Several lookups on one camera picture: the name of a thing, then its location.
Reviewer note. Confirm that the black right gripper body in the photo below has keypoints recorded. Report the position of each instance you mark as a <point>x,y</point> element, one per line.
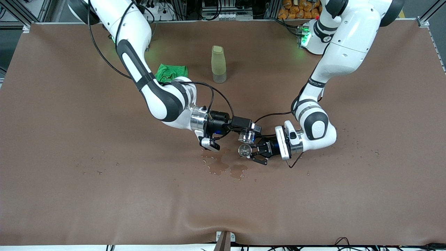
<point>218,121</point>

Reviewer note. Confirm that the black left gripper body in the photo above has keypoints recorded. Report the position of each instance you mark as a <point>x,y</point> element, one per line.
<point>269,147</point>

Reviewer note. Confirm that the clear glass measuring cup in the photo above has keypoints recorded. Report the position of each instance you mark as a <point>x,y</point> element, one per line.
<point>248,136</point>

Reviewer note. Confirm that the small metal shaker cup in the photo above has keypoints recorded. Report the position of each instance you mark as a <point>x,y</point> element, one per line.
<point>245,150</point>

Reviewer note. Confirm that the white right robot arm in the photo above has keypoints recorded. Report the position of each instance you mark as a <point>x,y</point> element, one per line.
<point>163,97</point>

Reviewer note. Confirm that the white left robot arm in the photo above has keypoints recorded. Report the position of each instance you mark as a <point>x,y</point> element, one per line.
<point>348,45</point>

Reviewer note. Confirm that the large brown liquid puddle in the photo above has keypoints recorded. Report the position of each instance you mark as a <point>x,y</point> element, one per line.
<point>217,167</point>

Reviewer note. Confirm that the brown table mat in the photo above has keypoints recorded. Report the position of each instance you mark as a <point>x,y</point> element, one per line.
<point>223,202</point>

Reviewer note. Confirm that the olive green bottle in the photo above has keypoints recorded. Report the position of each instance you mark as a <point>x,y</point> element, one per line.
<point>218,64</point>

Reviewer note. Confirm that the green cloth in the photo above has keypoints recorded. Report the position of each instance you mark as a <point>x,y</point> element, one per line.
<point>170,72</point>

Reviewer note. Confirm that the grey electronics rack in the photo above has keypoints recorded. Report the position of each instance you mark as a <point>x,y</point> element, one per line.
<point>226,15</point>

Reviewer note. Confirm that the white power strip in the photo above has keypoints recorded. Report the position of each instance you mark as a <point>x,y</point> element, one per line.
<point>162,14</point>

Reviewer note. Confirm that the orange snack bags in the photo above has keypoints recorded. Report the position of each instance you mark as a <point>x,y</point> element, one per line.
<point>296,10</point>

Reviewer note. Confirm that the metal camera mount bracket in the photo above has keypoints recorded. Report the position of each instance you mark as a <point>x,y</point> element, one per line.
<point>224,242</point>

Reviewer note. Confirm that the aluminium frame post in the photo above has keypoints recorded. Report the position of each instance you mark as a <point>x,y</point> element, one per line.
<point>423,22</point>
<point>35,14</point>

